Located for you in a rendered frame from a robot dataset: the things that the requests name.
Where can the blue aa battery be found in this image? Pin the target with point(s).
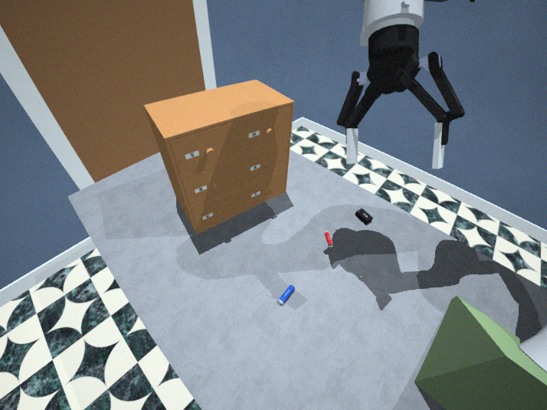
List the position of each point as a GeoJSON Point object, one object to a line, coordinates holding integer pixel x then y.
{"type": "Point", "coordinates": [286, 294]}

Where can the brown wooden chest of drawers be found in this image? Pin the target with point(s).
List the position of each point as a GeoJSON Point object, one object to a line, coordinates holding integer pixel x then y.
{"type": "Point", "coordinates": [182, 115]}

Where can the brown wooden drawer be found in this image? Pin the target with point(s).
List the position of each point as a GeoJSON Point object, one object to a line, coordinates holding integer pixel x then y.
{"type": "Point", "coordinates": [264, 162]}
{"type": "Point", "coordinates": [206, 148]}
{"type": "Point", "coordinates": [211, 183]}
{"type": "Point", "coordinates": [265, 128]}
{"type": "Point", "coordinates": [264, 189]}
{"type": "Point", "coordinates": [225, 206]}

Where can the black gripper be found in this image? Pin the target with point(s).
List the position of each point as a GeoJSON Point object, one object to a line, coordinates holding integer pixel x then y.
{"type": "Point", "coordinates": [393, 65]}

